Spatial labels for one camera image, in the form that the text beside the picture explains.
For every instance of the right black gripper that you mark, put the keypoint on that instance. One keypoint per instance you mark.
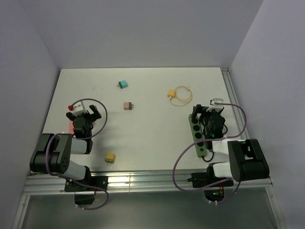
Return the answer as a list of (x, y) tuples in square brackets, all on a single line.
[(199, 109)]

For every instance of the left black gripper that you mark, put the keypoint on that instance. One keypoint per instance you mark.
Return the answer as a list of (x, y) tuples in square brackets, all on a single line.
[(96, 115)]

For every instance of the yellow charger with cable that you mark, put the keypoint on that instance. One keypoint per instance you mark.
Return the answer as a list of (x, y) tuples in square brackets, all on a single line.
[(180, 96)]

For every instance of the yellow plug adapter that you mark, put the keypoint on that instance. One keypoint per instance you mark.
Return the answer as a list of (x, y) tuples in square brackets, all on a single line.
[(110, 158)]

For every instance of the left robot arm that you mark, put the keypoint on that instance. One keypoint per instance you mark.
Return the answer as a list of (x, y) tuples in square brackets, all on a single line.
[(52, 153)]

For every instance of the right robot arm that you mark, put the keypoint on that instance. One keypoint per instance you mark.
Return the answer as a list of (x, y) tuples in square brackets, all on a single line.
[(232, 159)]

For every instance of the brown plug adapter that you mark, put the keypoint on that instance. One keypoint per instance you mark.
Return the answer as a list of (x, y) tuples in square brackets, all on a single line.
[(128, 106)]

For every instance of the teal plug adapter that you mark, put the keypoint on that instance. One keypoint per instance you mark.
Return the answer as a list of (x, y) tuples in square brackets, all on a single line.
[(122, 84)]

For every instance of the pink triangular power strip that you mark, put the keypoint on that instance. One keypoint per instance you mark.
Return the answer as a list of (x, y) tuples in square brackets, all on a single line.
[(71, 127)]

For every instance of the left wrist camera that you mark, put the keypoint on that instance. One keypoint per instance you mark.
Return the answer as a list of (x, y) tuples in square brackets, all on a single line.
[(79, 109)]

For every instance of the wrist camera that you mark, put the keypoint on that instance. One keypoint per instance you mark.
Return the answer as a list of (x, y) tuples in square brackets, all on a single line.
[(216, 105), (79, 109)]

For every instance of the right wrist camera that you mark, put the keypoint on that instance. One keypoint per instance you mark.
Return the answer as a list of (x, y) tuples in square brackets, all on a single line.
[(216, 105)]

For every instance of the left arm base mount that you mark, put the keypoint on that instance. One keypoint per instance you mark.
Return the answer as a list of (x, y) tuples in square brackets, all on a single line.
[(85, 195)]

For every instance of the aluminium front rail frame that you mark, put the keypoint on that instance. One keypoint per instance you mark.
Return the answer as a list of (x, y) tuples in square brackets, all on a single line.
[(130, 182)]

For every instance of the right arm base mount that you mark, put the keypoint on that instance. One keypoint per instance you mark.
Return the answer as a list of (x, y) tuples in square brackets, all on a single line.
[(202, 179)]

